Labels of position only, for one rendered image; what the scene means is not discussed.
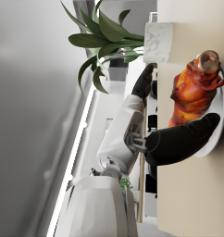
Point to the roasted brown drumstick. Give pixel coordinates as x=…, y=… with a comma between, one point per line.
x=195, y=89

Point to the white round plate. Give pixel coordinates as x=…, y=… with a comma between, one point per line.
x=217, y=123

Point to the green leafy potted plant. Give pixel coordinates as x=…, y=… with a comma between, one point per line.
x=101, y=41

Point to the white marble plant pot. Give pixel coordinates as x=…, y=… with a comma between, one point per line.
x=158, y=42

